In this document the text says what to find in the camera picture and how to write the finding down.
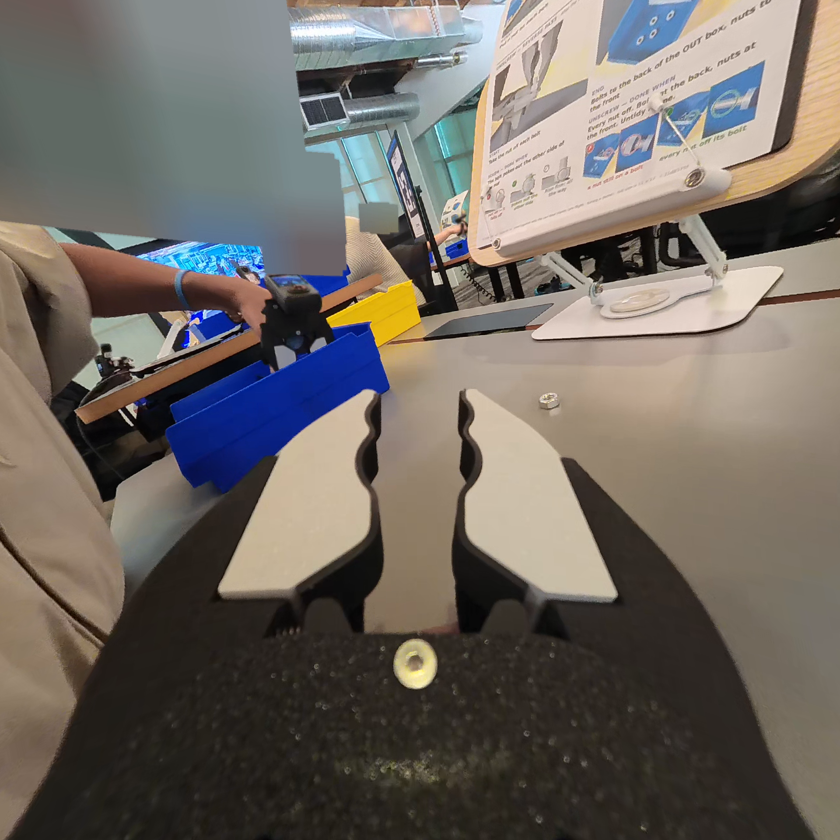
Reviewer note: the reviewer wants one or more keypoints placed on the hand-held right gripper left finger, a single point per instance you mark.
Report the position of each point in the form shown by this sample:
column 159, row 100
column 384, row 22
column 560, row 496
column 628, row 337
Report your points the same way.
column 302, row 518

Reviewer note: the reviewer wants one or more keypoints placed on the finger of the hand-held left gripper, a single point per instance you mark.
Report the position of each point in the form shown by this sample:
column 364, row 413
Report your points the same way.
column 284, row 358

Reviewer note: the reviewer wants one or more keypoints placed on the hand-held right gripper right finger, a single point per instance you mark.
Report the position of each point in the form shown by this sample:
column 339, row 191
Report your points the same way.
column 538, row 518

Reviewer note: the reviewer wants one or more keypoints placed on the silver hex nut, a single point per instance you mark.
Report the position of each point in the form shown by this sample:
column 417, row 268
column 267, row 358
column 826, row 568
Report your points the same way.
column 548, row 401

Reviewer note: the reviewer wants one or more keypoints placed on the person's left forearm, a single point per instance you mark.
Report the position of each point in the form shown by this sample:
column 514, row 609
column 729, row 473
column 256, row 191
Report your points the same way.
column 118, row 275

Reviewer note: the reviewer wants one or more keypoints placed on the person's left hand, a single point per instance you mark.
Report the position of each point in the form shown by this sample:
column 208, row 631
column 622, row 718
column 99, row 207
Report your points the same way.
column 239, row 303

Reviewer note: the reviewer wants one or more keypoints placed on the yellow plastic bin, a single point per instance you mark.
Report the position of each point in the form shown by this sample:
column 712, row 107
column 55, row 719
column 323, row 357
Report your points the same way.
column 387, row 315

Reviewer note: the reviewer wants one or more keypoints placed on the television screen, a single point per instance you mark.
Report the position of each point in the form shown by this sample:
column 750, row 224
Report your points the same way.
column 210, row 256

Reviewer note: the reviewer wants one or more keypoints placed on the blue wristband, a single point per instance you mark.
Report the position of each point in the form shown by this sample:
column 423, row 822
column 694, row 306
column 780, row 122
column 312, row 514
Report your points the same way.
column 182, row 289

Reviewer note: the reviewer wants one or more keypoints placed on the wooden-edged table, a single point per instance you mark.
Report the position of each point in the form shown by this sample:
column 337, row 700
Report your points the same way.
column 131, row 391

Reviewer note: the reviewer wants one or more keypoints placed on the printed marker sign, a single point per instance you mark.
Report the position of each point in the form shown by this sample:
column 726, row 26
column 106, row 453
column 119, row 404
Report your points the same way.
column 407, row 190

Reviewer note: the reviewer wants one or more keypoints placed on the black flat pad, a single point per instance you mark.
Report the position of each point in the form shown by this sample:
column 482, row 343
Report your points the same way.
column 485, row 321

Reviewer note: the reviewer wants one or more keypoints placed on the white stand with wooden board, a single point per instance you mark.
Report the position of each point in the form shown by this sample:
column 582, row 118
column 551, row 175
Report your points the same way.
column 456, row 208

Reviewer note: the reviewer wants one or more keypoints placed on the white ceiling vent unit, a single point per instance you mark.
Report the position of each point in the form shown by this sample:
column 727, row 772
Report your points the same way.
column 323, row 110

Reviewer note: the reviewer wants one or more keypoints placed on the instruction sheet on stand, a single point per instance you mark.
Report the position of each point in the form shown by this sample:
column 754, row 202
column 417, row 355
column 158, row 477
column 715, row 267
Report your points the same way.
column 689, row 308

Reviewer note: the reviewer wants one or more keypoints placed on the printed instruction sheet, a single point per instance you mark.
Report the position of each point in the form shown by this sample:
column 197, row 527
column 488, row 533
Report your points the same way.
column 577, row 65

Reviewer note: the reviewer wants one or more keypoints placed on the black office chair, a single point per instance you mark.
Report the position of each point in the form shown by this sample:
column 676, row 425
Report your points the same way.
column 787, row 216

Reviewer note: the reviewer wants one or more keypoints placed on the silver ventilation duct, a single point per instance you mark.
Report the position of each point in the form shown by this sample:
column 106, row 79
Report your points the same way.
column 384, row 108
column 367, row 33

